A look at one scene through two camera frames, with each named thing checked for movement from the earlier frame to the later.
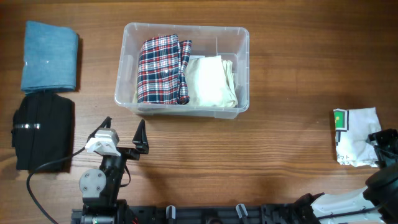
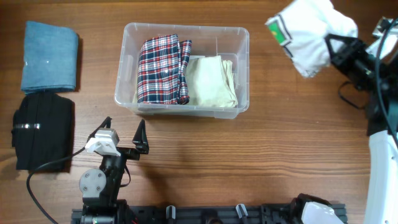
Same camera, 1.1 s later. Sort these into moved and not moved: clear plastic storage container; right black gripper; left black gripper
Moved: right black gripper
Not moved: left black gripper; clear plastic storage container
